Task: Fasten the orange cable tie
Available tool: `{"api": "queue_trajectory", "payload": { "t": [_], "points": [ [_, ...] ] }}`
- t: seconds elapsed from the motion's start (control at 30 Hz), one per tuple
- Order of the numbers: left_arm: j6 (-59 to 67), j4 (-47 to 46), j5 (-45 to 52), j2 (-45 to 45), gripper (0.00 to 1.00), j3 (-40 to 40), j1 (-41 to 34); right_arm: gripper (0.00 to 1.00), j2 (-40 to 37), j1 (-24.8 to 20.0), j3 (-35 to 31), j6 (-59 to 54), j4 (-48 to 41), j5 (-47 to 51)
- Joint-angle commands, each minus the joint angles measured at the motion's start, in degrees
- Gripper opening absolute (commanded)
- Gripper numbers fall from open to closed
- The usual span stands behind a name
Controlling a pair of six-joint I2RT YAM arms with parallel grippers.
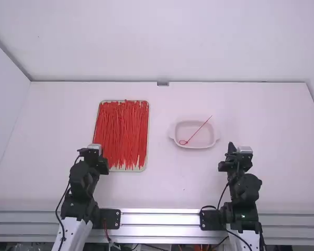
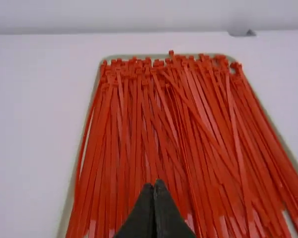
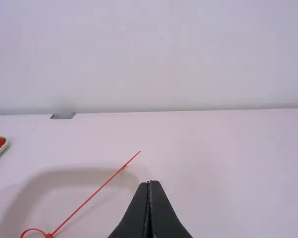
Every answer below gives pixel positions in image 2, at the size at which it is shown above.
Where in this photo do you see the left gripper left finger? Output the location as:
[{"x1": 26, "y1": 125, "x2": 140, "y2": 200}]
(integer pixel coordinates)
[{"x1": 113, "y1": 182, "x2": 155, "y2": 238}]

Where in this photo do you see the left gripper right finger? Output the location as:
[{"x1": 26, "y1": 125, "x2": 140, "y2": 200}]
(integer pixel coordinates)
[{"x1": 153, "y1": 178, "x2": 197, "y2": 238}]

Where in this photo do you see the pale tray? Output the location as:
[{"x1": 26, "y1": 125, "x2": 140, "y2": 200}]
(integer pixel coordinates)
[{"x1": 56, "y1": 53, "x2": 298, "y2": 238}]

